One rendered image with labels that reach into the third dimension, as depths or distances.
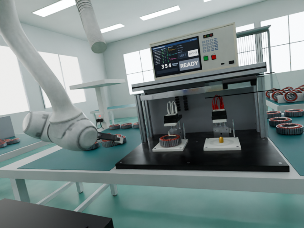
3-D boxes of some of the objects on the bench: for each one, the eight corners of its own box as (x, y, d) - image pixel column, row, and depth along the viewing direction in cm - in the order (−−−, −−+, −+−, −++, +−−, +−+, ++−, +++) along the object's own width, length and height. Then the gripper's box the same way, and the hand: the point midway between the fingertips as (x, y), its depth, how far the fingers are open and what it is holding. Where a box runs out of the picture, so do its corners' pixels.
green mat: (109, 170, 80) (109, 170, 80) (16, 168, 103) (16, 168, 103) (167, 123, 167) (167, 123, 167) (110, 127, 189) (110, 127, 189)
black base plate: (289, 172, 58) (289, 165, 58) (116, 168, 82) (115, 163, 81) (260, 132, 102) (260, 128, 101) (152, 137, 125) (151, 134, 125)
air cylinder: (229, 136, 95) (228, 126, 94) (214, 137, 98) (212, 127, 97) (229, 134, 100) (228, 124, 99) (214, 135, 103) (213, 125, 102)
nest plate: (182, 151, 85) (182, 148, 85) (152, 151, 90) (152, 149, 90) (188, 140, 99) (187, 139, 98) (161, 142, 104) (161, 140, 104)
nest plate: (241, 150, 76) (240, 147, 76) (203, 150, 81) (203, 148, 81) (238, 139, 90) (237, 136, 90) (206, 140, 95) (206, 138, 95)
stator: (177, 147, 87) (176, 140, 86) (156, 147, 92) (155, 140, 91) (184, 140, 96) (183, 133, 96) (165, 140, 102) (164, 134, 101)
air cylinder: (182, 139, 104) (181, 129, 103) (170, 139, 107) (168, 130, 106) (184, 136, 109) (183, 127, 108) (172, 136, 111) (171, 128, 111)
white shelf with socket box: (114, 134, 154) (104, 79, 148) (79, 136, 167) (68, 85, 161) (132, 124, 186) (125, 78, 180) (102, 127, 199) (94, 84, 194)
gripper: (60, 142, 85) (98, 148, 103) (95, 140, 73) (130, 148, 91) (64, 126, 88) (100, 134, 105) (97, 122, 75) (132, 132, 93)
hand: (111, 140), depth 96 cm, fingers closed on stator, 11 cm apart
